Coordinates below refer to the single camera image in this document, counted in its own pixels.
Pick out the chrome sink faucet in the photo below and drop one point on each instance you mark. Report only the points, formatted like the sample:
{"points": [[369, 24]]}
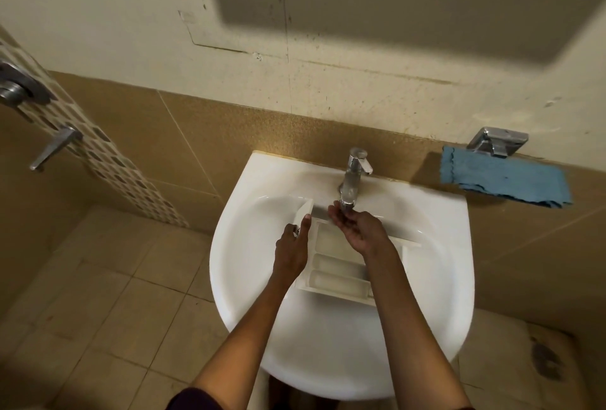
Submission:
{"points": [[352, 182]]}

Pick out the person's left hand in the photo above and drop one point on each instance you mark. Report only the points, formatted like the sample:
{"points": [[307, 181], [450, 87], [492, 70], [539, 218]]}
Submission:
{"points": [[292, 253]]}

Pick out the person's right forearm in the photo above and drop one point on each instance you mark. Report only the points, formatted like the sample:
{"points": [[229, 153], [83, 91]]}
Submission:
{"points": [[412, 338]]}

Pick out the chrome shower valve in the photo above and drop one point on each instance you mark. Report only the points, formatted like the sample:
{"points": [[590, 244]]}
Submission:
{"points": [[16, 92]]}

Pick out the chrome wall holder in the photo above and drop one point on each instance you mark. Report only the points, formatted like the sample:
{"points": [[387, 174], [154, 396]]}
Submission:
{"points": [[497, 139]]}

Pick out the white ceramic sink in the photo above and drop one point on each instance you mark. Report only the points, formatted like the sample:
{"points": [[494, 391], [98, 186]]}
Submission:
{"points": [[331, 353]]}

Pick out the blue cloth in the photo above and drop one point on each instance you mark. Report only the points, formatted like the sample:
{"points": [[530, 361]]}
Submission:
{"points": [[502, 177]]}

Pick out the person's right hand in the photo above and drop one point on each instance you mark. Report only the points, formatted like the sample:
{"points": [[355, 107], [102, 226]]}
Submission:
{"points": [[367, 234]]}

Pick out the white detergent drawer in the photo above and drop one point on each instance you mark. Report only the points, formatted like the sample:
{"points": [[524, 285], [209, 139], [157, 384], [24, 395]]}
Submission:
{"points": [[338, 282]]}

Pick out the chrome wall tap lever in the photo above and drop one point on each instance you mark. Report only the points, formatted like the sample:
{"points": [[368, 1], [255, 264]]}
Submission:
{"points": [[54, 146]]}

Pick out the person's left forearm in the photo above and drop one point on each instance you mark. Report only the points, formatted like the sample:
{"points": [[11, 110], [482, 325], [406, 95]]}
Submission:
{"points": [[236, 353]]}

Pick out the person's dark patterned left sleeve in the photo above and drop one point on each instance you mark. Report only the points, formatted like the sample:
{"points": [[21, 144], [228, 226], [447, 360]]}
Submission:
{"points": [[194, 401]]}

